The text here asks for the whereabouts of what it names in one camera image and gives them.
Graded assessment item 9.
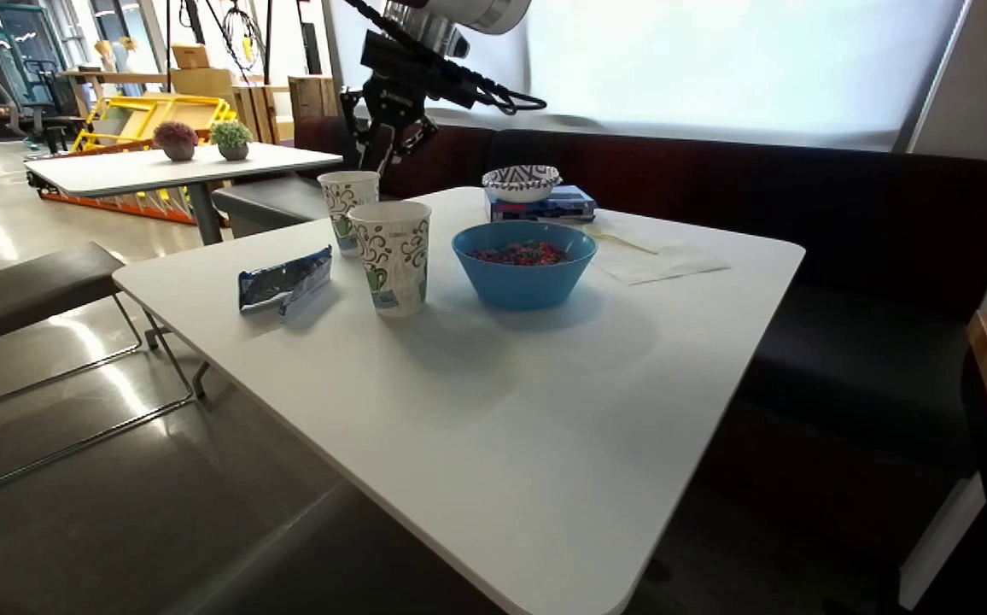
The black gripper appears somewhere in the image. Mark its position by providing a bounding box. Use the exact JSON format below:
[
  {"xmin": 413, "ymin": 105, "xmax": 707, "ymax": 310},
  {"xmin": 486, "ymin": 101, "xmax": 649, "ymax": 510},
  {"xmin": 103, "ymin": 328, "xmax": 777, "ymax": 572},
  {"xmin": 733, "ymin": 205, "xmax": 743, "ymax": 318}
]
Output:
[{"xmin": 343, "ymin": 32, "xmax": 475, "ymax": 172}]

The floral paper cup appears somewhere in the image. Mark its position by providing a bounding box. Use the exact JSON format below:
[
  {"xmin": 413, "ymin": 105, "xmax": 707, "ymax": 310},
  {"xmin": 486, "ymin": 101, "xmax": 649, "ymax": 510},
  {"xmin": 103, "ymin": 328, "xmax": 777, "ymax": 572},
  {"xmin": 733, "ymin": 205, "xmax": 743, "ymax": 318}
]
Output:
[
  {"xmin": 348, "ymin": 202, "xmax": 430, "ymax": 318},
  {"xmin": 319, "ymin": 172, "xmax": 379, "ymax": 252}
]

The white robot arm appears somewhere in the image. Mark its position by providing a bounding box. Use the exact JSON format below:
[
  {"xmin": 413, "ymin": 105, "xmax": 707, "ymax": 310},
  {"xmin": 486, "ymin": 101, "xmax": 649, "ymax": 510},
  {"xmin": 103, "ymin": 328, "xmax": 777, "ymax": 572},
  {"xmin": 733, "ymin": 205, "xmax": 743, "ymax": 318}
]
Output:
[{"xmin": 343, "ymin": 0, "xmax": 543, "ymax": 172}]

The blue white patterned paper bowl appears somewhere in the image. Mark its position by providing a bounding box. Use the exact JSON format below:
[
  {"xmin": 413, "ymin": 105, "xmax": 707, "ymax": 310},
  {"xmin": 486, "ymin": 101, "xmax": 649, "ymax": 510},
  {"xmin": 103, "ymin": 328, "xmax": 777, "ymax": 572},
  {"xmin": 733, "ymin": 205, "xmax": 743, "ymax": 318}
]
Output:
[{"xmin": 483, "ymin": 163, "xmax": 560, "ymax": 202}]

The blue bowl of colourful beads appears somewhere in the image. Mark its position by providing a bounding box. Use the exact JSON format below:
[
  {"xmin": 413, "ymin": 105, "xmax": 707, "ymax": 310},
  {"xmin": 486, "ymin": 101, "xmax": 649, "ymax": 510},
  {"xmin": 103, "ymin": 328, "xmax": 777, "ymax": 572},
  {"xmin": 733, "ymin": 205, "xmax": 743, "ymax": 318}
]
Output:
[{"xmin": 451, "ymin": 223, "xmax": 598, "ymax": 310}]

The green round ornament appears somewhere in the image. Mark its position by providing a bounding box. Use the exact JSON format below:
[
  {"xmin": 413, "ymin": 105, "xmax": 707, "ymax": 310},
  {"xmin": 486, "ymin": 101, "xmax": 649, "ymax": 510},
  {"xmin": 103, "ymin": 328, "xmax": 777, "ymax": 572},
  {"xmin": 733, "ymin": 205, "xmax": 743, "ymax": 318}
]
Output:
[{"xmin": 213, "ymin": 120, "xmax": 251, "ymax": 161}]

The white side table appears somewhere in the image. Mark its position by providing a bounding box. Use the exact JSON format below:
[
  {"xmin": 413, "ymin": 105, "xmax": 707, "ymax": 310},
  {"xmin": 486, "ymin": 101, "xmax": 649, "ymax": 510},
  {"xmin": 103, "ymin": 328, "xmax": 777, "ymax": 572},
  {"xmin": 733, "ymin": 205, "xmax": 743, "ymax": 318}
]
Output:
[{"xmin": 26, "ymin": 144, "xmax": 339, "ymax": 242}]

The blue snack wrapper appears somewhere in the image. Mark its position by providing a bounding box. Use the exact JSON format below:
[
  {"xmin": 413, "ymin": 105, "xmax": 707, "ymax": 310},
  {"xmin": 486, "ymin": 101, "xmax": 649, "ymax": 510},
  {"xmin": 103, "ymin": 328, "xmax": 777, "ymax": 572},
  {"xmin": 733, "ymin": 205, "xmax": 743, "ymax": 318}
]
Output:
[{"xmin": 238, "ymin": 251, "xmax": 331, "ymax": 316}]

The blue cookie package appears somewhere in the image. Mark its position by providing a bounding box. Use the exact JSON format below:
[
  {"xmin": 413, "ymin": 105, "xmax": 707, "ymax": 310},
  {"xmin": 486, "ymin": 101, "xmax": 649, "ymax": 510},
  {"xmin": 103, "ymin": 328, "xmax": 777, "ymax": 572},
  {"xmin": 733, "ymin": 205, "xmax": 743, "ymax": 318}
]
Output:
[{"xmin": 493, "ymin": 185, "xmax": 598, "ymax": 223}]

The red round ornament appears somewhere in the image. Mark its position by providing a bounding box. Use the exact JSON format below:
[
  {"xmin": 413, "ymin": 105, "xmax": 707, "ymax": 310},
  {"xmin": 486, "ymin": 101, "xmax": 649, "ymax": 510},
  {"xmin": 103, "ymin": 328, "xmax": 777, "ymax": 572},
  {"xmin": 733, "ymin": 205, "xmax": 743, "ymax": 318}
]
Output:
[{"xmin": 152, "ymin": 123, "xmax": 199, "ymax": 163}]

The white paper napkin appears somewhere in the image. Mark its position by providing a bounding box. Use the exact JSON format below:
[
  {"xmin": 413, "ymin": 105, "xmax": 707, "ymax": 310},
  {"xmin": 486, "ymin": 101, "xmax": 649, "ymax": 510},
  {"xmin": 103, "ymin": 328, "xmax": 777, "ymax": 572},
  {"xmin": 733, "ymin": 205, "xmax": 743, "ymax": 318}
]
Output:
[{"xmin": 587, "ymin": 227, "xmax": 724, "ymax": 289}]

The grey chair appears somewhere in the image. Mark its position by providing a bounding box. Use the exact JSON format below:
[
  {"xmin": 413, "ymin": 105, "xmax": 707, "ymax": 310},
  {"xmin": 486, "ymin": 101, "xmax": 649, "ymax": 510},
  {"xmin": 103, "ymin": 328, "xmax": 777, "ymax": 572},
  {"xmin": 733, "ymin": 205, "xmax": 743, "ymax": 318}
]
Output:
[{"xmin": 0, "ymin": 242, "xmax": 206, "ymax": 490}]

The dark bench seat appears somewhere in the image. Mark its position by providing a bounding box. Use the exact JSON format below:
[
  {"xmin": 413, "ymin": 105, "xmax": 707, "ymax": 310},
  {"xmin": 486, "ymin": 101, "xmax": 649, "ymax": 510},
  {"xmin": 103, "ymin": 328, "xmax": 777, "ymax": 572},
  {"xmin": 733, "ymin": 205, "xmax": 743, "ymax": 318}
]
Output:
[{"xmin": 384, "ymin": 126, "xmax": 987, "ymax": 564}]

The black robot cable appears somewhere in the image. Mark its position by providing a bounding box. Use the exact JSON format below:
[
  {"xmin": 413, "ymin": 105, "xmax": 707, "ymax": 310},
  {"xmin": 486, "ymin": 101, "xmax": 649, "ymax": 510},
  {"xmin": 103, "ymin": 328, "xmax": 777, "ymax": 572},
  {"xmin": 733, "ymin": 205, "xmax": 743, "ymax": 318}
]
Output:
[{"xmin": 343, "ymin": 0, "xmax": 550, "ymax": 120}]

